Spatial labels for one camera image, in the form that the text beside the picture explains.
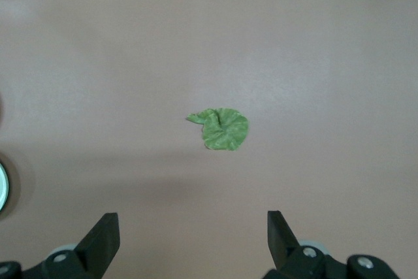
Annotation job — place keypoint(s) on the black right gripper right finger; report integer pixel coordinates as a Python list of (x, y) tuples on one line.
[(284, 246)]

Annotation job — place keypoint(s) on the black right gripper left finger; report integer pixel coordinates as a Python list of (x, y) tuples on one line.
[(98, 246)]

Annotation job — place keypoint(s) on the green lettuce leaf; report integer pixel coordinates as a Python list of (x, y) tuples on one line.
[(225, 132)]

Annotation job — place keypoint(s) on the pale green plate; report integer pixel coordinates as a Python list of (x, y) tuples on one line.
[(3, 187)]

